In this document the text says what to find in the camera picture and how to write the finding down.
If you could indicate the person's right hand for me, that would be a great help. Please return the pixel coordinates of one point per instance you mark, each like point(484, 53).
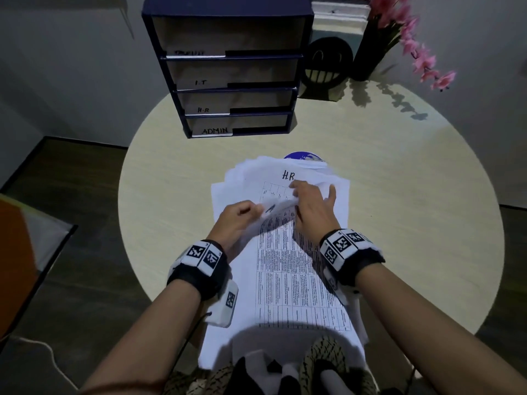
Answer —
point(315, 215)

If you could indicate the person's left hand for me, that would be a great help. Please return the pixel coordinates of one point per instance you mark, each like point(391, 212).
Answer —
point(232, 226)

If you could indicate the person's right little finger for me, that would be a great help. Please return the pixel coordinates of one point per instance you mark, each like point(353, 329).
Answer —
point(332, 197)

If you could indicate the person's left fingers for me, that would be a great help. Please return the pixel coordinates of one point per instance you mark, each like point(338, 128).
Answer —
point(249, 208)

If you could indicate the paper sheet with printed table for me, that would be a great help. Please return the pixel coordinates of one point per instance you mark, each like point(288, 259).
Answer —
point(288, 275)

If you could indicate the person's right forearm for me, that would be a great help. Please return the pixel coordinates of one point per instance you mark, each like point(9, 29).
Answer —
point(428, 324)

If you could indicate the person's left forearm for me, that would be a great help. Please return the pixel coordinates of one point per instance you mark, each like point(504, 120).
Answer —
point(152, 337)

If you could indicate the blue round disc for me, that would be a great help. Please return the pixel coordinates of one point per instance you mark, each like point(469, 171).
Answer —
point(304, 156)

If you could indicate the black wristband with marker tiles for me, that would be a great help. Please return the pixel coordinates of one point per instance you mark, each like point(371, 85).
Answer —
point(346, 250)
point(199, 263)

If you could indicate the stack of white papers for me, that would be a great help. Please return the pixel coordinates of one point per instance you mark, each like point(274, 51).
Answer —
point(230, 283)

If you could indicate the black round smiley face item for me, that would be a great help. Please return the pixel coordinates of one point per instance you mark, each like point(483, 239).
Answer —
point(327, 63)

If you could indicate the dark blue drawer organizer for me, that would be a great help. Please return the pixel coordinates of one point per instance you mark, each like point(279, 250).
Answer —
point(230, 69)

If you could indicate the black vase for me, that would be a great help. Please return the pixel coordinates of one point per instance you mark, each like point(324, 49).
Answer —
point(372, 53)

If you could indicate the patterned knit shoe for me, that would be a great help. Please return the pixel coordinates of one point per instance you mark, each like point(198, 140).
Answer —
point(206, 380)
point(327, 355)

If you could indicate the pink artificial flowers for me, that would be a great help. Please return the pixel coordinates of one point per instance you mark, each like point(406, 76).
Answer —
point(424, 57)

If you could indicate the black white garment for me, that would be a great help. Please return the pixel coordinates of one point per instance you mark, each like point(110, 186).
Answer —
point(263, 376)

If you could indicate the orange white panel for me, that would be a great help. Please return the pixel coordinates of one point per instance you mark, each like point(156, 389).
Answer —
point(20, 259)

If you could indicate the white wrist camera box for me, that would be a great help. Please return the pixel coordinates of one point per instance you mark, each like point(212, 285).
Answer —
point(339, 290)
point(224, 304)

